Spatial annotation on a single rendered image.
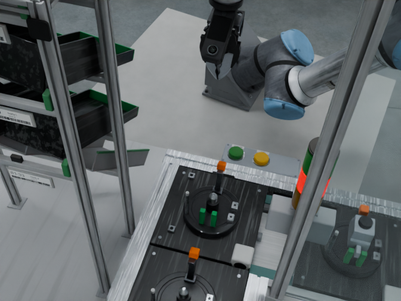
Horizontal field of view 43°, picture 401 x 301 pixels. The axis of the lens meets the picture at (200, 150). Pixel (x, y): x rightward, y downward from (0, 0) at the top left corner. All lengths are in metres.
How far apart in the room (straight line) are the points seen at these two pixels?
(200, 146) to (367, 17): 0.99
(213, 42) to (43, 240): 0.68
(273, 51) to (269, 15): 2.10
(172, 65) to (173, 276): 0.87
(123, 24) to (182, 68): 1.72
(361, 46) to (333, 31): 2.93
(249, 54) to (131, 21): 1.99
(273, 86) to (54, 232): 0.71
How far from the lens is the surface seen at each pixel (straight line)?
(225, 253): 1.20
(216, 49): 1.04
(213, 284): 1.16
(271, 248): 1.28
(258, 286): 1.19
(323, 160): 0.79
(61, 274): 1.32
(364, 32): 0.62
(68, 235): 1.37
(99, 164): 1.08
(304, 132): 1.62
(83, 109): 1.14
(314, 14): 3.70
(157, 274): 1.17
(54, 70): 0.72
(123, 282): 1.18
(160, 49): 1.86
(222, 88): 1.63
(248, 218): 1.25
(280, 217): 0.96
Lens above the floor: 2.01
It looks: 49 degrees down
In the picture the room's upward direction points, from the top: 3 degrees clockwise
